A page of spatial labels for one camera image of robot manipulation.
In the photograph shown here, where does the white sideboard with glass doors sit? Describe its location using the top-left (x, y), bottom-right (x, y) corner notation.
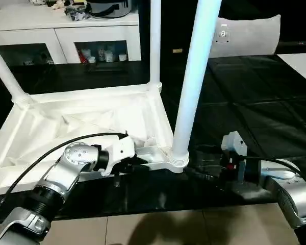
top-left (0, 0), bottom-right (141, 65)

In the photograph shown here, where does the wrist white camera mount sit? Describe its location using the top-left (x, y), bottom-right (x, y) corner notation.
top-left (221, 130), bottom-right (247, 182)
top-left (100, 134), bottom-right (138, 177)

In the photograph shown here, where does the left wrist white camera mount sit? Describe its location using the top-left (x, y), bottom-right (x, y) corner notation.
top-left (100, 134), bottom-right (138, 177)

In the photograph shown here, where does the black rail with red mark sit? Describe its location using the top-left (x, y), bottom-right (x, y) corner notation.
top-left (280, 40), bottom-right (306, 46)

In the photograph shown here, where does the black cabinet with orange label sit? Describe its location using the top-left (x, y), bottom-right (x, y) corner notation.
top-left (138, 0), bottom-right (221, 63)

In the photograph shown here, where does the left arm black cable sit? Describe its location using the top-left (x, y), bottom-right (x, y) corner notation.
top-left (0, 131), bottom-right (130, 223)

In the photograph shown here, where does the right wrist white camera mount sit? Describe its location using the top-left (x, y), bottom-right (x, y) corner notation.
top-left (221, 130), bottom-right (247, 182)

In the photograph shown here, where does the black tangled item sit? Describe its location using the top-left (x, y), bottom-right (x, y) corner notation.
top-left (64, 6), bottom-right (90, 21)

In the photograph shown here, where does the white plastic table top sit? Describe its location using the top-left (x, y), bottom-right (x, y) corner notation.
top-left (0, 83), bottom-right (190, 197)

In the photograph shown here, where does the white flat board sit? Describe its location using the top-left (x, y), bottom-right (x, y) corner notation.
top-left (276, 53), bottom-right (306, 87)

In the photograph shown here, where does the black work surface mat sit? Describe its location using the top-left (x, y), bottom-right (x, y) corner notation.
top-left (0, 55), bottom-right (306, 220)

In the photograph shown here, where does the grey pillow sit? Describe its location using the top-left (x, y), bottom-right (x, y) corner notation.
top-left (208, 14), bottom-right (282, 59)

